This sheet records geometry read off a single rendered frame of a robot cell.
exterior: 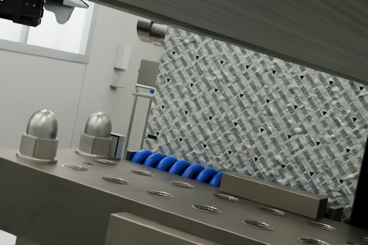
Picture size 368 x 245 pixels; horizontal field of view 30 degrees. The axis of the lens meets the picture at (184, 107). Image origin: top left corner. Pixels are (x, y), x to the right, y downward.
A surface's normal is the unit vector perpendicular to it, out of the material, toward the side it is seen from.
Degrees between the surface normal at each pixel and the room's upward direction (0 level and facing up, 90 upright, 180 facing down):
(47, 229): 90
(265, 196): 90
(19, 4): 98
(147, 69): 90
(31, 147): 90
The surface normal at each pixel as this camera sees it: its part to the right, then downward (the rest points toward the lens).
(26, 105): 0.85, 0.20
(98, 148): 0.49, 0.15
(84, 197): -0.49, -0.05
